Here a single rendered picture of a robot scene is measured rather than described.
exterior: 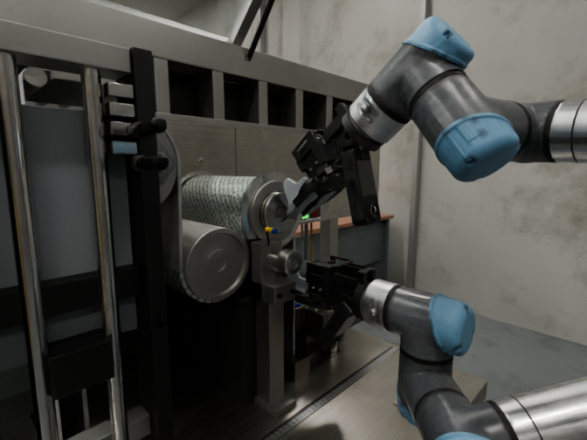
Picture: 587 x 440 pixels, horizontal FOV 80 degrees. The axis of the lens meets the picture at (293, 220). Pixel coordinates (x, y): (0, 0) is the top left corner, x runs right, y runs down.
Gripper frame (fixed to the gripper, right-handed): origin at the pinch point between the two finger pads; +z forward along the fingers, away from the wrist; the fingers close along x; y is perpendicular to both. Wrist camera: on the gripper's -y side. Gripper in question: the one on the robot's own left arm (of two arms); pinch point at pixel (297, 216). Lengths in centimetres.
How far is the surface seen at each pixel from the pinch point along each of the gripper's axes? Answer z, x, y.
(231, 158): 21.1, -12.2, 32.1
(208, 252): 6.5, 15.7, -0.8
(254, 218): 2.6, 7.1, 2.1
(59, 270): -3.9, 37.5, -4.3
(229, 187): 5.6, 6.5, 11.2
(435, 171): 71, -288, 66
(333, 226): 52, -77, 20
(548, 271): 48, -286, -54
